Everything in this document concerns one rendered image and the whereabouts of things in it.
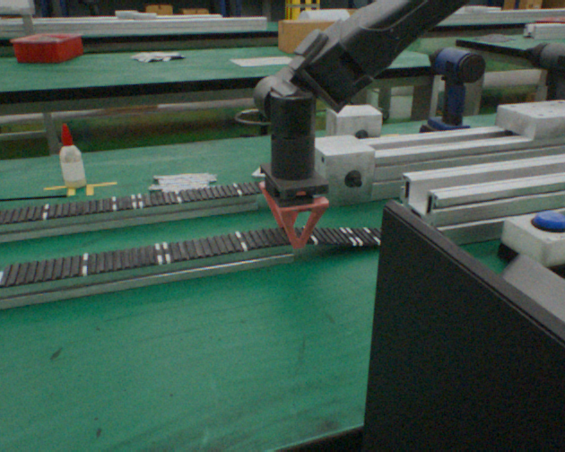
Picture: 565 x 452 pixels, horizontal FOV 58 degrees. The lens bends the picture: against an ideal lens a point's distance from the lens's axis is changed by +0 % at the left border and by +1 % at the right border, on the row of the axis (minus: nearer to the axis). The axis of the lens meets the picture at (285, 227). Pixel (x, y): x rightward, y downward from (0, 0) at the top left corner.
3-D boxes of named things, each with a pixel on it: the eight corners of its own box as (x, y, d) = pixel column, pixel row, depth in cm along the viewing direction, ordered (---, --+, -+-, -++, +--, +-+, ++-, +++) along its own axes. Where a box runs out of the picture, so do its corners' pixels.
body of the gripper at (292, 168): (302, 170, 74) (303, 120, 70) (329, 197, 65) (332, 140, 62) (258, 176, 72) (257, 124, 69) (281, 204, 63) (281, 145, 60)
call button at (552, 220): (547, 238, 66) (551, 223, 65) (525, 225, 69) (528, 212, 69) (573, 233, 67) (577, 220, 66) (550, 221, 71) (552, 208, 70)
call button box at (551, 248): (537, 284, 66) (548, 240, 63) (488, 250, 74) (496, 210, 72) (586, 274, 68) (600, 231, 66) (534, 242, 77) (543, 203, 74)
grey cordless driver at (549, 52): (557, 150, 117) (581, 48, 108) (492, 129, 134) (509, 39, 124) (580, 145, 120) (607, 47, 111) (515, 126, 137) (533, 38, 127)
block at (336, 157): (329, 213, 86) (332, 160, 82) (304, 187, 96) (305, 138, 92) (378, 207, 88) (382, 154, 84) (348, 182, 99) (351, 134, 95)
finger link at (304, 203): (308, 230, 75) (310, 169, 71) (327, 252, 69) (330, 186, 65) (265, 236, 73) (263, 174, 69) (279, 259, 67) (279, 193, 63)
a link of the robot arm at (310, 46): (325, 29, 59) (369, 81, 63) (294, 21, 69) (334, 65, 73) (255, 108, 61) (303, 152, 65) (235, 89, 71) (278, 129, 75)
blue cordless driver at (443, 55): (443, 160, 111) (458, 54, 101) (405, 135, 128) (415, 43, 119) (475, 158, 112) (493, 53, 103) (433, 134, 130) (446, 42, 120)
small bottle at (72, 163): (72, 181, 99) (60, 121, 94) (90, 182, 99) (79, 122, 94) (61, 188, 96) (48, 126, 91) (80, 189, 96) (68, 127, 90)
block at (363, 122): (338, 162, 110) (340, 118, 105) (325, 147, 120) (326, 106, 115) (383, 160, 111) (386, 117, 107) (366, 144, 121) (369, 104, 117)
